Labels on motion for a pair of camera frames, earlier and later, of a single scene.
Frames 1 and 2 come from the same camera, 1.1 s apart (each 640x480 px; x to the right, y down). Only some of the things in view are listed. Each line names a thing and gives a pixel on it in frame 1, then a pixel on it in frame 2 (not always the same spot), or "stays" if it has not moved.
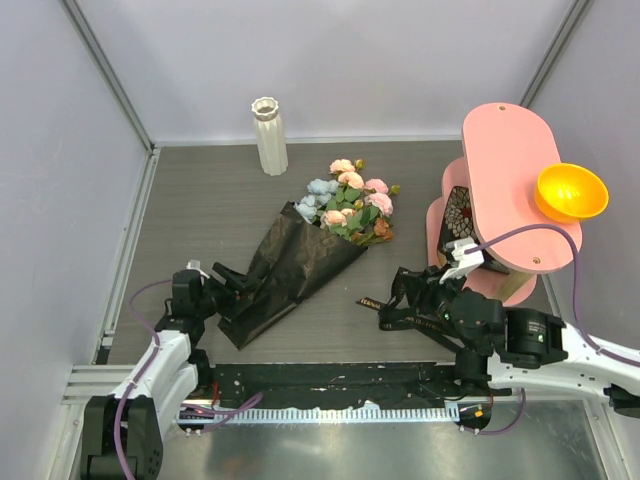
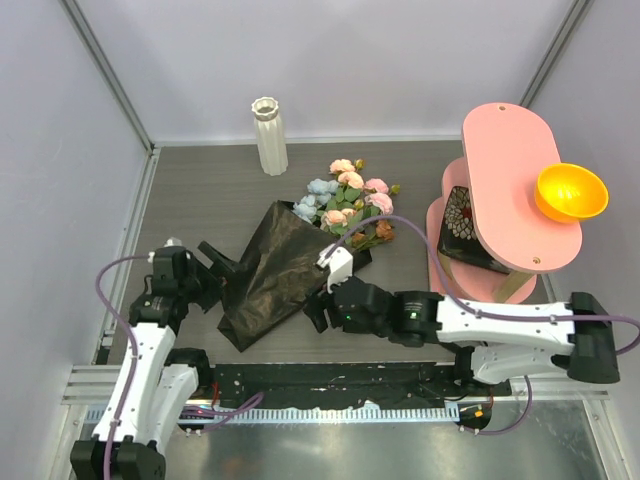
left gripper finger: x=242 y=313 → x=210 y=297
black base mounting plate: x=347 y=385 stays
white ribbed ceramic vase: x=270 y=136 stays
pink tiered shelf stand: x=505 y=147 stays
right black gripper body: x=440 y=299 → x=342 y=317
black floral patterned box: x=459 y=224 stays
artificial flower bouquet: x=355 y=209 stays
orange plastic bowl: x=568 y=192 stays
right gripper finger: x=428 y=316 → x=314 y=307
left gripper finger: x=236 y=279 → x=227 y=264
